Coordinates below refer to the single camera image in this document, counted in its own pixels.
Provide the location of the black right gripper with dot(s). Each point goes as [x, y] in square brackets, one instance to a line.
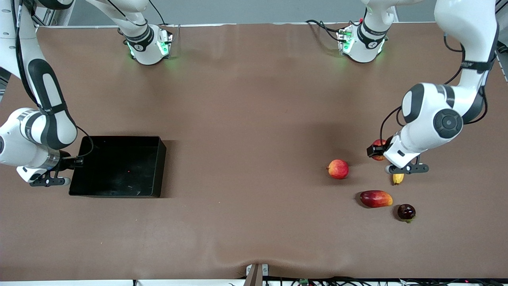
[66, 161]

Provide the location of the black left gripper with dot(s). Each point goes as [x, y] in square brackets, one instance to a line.
[376, 150]

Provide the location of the red yellow apple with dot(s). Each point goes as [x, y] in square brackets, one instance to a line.
[338, 169]
[379, 142]

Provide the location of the yellow banana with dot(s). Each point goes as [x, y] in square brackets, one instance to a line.
[398, 179]

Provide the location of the black plastic box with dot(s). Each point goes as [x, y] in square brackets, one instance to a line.
[127, 171]

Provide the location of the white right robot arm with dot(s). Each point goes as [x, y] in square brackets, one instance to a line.
[55, 131]

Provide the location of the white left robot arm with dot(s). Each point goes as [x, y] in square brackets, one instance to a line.
[428, 115]

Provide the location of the red yellow mango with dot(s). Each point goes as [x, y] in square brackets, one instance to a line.
[375, 199]

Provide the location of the dark purple round fruit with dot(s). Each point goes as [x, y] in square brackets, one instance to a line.
[406, 211]

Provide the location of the small green circuit board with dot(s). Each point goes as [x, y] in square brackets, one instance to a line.
[304, 281]

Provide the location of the grey metal bracket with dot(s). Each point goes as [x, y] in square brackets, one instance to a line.
[254, 276]

